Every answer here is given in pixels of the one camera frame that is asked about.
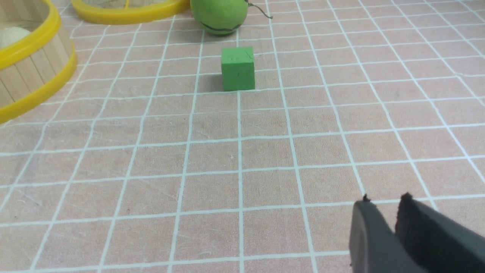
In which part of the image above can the green toy watermelon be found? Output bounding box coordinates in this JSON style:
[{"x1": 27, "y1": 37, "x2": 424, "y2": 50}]
[{"x1": 189, "y1": 0, "x2": 273, "y2": 36}]

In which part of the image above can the white bun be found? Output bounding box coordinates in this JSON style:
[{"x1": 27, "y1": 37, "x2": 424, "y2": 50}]
[{"x1": 0, "y1": 27, "x2": 31, "y2": 49}]

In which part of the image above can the green foam cube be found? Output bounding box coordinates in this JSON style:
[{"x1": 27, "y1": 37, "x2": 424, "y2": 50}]
[{"x1": 221, "y1": 47, "x2": 256, "y2": 91}]

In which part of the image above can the pink checkered tablecloth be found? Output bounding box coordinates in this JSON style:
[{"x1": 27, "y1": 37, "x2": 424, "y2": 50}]
[{"x1": 1, "y1": 0, "x2": 484, "y2": 273}]

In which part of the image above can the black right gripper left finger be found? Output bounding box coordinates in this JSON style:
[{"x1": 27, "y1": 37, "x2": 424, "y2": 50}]
[{"x1": 349, "y1": 195, "x2": 426, "y2": 273}]

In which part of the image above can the yellow rimmed bamboo steamer tray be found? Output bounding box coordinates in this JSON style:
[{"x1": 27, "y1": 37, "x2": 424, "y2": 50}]
[{"x1": 0, "y1": 0, "x2": 78, "y2": 123}]

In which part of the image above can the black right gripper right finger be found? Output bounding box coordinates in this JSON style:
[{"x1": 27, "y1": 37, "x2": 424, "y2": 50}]
[{"x1": 395, "y1": 193, "x2": 485, "y2": 273}]

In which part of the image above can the yellow rimmed woven steamer lid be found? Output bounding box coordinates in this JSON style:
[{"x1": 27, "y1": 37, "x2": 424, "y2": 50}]
[{"x1": 71, "y1": 0, "x2": 189, "y2": 25}]

